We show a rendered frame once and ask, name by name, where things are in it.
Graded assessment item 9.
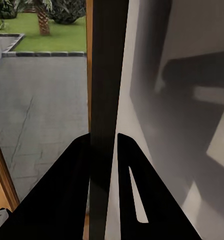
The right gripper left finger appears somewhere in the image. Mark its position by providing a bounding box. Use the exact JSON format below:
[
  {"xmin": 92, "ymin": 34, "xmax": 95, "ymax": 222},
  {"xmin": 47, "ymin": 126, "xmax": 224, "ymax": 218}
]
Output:
[{"xmin": 0, "ymin": 133, "xmax": 91, "ymax": 240}]

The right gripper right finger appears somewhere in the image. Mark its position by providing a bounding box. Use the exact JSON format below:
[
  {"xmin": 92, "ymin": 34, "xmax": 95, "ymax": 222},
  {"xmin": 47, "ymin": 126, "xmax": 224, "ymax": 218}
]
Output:
[{"xmin": 117, "ymin": 133, "xmax": 202, "ymax": 240}]

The poster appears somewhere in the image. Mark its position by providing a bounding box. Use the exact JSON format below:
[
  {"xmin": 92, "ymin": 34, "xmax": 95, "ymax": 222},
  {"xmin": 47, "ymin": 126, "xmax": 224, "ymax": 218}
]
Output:
[{"xmin": 89, "ymin": 0, "xmax": 129, "ymax": 240}]

